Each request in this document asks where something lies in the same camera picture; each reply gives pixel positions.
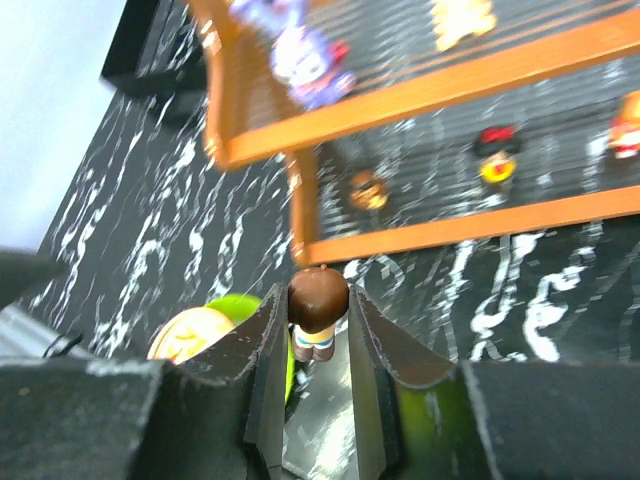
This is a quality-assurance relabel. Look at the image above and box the brown haired boy toy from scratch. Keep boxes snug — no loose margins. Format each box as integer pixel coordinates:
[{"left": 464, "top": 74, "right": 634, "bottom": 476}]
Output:
[{"left": 288, "top": 265, "right": 349, "bottom": 363}]

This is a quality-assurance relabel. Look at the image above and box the purple bunny toy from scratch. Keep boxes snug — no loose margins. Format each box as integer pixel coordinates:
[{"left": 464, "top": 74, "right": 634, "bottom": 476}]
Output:
[{"left": 229, "top": 1, "right": 356, "bottom": 111}]

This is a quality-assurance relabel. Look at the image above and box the black haired figure toy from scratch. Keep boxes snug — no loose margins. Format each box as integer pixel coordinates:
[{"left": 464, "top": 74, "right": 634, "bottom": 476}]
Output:
[{"left": 472, "top": 125, "right": 522, "bottom": 185}]

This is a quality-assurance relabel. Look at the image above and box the small orange figure toy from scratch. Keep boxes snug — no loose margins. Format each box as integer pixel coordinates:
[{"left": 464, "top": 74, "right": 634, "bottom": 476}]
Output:
[{"left": 431, "top": 0, "right": 497, "bottom": 52}]

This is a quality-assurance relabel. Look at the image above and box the orange figure toy on shelf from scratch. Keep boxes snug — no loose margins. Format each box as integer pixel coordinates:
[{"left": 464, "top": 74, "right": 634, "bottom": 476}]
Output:
[{"left": 608, "top": 90, "right": 640, "bottom": 159}]

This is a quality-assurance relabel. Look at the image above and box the black marble pattern mat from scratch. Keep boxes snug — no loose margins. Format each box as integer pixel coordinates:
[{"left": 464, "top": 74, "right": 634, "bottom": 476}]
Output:
[{"left": 26, "top": 95, "right": 639, "bottom": 363}]

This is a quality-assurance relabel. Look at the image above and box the orange clear display shelf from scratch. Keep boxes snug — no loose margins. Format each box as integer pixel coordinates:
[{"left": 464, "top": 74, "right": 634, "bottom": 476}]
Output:
[{"left": 188, "top": 1, "right": 639, "bottom": 266}]

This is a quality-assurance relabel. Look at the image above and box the brown figure toy on shelf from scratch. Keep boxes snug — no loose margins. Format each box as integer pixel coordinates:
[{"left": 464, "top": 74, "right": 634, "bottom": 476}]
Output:
[{"left": 349, "top": 170, "right": 389, "bottom": 211}]

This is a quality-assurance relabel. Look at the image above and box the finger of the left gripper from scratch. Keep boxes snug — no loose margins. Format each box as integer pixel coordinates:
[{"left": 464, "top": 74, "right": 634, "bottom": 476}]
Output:
[{"left": 0, "top": 249, "right": 68, "bottom": 308}]

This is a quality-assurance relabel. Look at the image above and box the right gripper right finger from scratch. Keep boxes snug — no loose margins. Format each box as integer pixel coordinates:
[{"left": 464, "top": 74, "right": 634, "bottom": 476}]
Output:
[{"left": 348, "top": 286, "right": 639, "bottom": 479}]

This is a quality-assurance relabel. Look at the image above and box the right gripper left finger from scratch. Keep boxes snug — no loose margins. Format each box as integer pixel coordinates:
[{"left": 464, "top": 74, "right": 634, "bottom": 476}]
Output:
[{"left": 1, "top": 284, "right": 288, "bottom": 479}]

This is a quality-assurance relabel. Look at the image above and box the green bowl red pattern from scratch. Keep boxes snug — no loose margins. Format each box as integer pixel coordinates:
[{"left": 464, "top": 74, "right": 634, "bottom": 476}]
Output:
[{"left": 147, "top": 293, "right": 296, "bottom": 406}]

